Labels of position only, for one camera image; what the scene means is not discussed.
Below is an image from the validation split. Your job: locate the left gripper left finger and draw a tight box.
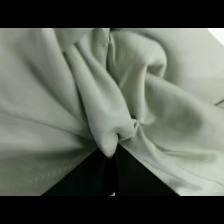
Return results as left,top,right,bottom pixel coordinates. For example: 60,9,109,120
42,147,118,197

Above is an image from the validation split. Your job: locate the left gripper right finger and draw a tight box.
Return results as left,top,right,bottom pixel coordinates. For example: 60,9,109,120
115,143,180,197

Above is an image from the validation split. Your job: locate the pale green garment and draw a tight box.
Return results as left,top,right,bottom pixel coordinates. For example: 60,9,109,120
0,27,224,197

